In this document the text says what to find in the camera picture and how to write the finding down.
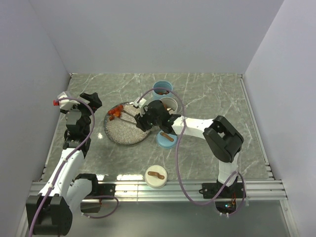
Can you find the aluminium right side rail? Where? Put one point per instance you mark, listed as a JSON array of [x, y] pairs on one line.
[[263, 152]]

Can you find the red sausage toy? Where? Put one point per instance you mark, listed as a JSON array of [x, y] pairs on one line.
[[115, 112]]

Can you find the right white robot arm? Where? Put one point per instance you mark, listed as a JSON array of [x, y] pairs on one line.
[[221, 136]]

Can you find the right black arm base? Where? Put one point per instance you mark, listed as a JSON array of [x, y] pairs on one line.
[[226, 202]]

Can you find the blue lid brown handle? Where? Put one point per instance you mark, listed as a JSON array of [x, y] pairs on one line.
[[166, 141]]

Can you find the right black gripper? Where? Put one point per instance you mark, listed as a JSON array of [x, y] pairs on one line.
[[141, 124]]

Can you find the white lid brown handle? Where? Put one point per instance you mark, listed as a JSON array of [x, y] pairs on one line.
[[156, 176]]

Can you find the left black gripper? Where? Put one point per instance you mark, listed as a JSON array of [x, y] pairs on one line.
[[93, 98]]

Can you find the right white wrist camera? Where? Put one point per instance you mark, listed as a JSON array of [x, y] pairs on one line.
[[140, 104]]

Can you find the aluminium rail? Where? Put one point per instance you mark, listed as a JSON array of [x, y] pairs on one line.
[[140, 191], [263, 152]]

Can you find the metal serving tongs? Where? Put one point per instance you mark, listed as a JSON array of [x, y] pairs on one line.
[[127, 117]]

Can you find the speckled grey plate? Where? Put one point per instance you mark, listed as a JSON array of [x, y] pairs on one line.
[[121, 132]]

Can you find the blue cylindrical container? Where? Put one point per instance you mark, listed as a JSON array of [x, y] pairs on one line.
[[162, 89]]

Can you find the white cylindrical container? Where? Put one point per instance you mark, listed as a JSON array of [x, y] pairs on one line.
[[170, 104]]

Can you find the aluminium front rail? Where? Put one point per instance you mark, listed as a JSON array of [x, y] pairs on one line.
[[140, 191]]

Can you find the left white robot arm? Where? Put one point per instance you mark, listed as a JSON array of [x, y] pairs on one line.
[[50, 212]]

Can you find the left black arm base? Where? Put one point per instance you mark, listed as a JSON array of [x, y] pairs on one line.
[[102, 197]]

